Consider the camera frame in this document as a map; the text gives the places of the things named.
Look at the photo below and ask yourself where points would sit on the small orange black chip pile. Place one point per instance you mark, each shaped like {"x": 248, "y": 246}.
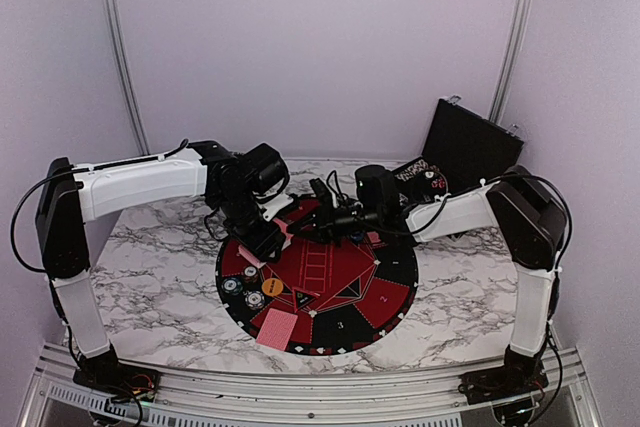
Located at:
{"x": 250, "y": 274}

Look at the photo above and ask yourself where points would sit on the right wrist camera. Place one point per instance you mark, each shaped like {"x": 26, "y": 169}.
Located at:
{"x": 323, "y": 193}

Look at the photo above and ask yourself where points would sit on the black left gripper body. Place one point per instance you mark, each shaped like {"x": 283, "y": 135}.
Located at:
{"x": 240, "y": 223}

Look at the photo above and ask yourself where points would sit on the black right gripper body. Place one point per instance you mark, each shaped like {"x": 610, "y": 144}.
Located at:
{"x": 333, "y": 227}

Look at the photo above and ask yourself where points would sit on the black triangular button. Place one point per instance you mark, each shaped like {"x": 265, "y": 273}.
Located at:
{"x": 302, "y": 298}

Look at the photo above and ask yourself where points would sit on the orange round blind button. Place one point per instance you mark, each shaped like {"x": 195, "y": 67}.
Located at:
{"x": 272, "y": 287}

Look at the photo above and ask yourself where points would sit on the red playing card deck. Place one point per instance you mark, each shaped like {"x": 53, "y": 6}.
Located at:
{"x": 250, "y": 258}

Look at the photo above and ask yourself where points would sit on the dealt red card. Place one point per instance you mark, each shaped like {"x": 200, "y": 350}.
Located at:
{"x": 276, "y": 329}
{"x": 374, "y": 237}

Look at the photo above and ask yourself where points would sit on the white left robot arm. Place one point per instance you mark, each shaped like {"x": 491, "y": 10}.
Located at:
{"x": 248, "y": 189}

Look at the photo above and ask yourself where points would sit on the round red black poker mat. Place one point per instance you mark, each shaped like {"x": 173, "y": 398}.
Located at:
{"x": 364, "y": 291}

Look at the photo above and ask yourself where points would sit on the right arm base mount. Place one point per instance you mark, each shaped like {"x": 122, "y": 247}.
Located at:
{"x": 519, "y": 374}

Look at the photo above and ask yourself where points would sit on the aluminium wall post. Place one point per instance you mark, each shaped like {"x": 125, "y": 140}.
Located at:
{"x": 124, "y": 75}
{"x": 515, "y": 42}

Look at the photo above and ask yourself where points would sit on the black poker chip case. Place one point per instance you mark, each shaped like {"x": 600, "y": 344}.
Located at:
{"x": 460, "y": 149}

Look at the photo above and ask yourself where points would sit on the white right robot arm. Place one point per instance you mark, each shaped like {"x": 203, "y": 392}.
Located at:
{"x": 529, "y": 212}

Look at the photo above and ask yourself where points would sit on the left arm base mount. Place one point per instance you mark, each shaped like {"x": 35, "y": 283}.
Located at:
{"x": 124, "y": 382}

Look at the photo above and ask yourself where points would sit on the right aluminium wall post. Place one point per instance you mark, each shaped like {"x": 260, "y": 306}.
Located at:
{"x": 515, "y": 42}

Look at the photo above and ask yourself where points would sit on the aluminium front rail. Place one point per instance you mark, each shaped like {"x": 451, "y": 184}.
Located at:
{"x": 422, "y": 397}

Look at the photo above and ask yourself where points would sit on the left aluminium wall post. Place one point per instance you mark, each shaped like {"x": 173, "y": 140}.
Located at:
{"x": 124, "y": 75}

